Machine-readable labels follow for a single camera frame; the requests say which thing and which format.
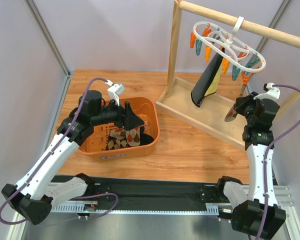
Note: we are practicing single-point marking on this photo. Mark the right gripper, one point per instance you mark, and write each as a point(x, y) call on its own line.
point(241, 105)

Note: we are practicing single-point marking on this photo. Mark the beige orange argyle sock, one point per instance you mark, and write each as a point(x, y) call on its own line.
point(133, 137)

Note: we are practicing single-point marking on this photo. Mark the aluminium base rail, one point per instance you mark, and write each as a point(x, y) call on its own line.
point(90, 206)

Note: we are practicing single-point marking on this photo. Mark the white round clip hanger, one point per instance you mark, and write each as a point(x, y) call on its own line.
point(245, 60)

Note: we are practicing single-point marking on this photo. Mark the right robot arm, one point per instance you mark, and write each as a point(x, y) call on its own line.
point(256, 212)

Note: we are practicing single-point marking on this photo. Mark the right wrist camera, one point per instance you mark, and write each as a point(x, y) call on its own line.
point(271, 92)

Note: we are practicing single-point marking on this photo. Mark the aluminium frame post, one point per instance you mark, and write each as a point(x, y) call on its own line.
point(67, 74)
point(283, 7)

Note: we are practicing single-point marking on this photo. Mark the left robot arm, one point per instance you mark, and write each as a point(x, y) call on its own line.
point(31, 196)

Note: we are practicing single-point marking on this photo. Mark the black white-striped sock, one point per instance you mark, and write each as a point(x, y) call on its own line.
point(146, 139)

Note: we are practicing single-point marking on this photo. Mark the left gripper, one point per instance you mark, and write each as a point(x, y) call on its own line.
point(125, 115)

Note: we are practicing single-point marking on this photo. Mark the left aluminium frame post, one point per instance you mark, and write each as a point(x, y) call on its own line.
point(67, 74)

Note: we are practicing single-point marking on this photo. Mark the grey black sock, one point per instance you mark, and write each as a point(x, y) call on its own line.
point(205, 80)

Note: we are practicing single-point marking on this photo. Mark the right aluminium frame post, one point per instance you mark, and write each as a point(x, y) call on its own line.
point(283, 7)

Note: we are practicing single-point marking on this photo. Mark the brown argyle sock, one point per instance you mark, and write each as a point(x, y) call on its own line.
point(115, 143)
point(117, 134)

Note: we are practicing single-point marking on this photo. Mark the wooden hanger rack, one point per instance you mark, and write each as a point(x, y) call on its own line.
point(176, 100)

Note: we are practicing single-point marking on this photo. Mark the orange plastic basket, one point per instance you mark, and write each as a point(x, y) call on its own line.
point(95, 145)

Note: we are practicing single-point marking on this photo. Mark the yellow grey sock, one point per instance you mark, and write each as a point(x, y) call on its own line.
point(214, 85)

